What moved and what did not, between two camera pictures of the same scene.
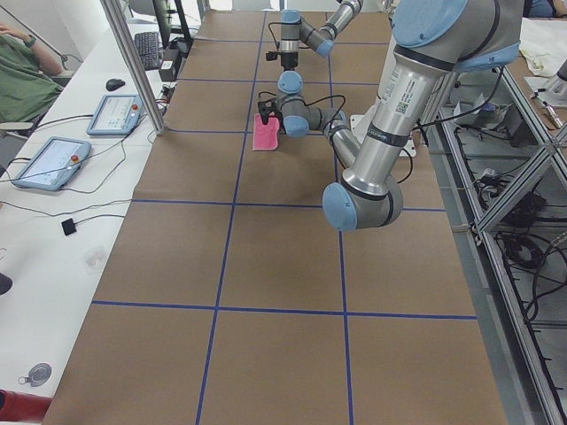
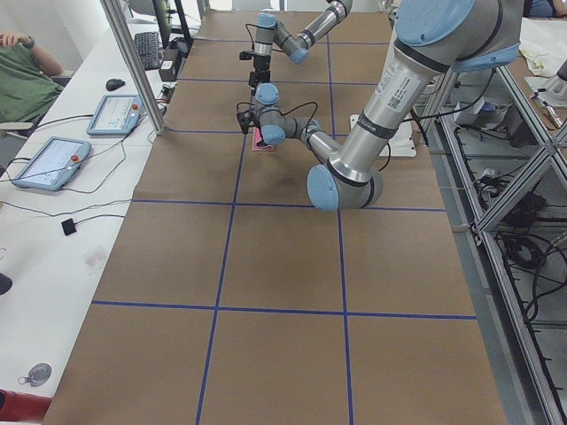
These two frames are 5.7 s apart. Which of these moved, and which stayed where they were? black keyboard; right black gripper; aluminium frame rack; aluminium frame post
Moved: right black gripper
Stayed: aluminium frame rack; black keyboard; aluminium frame post
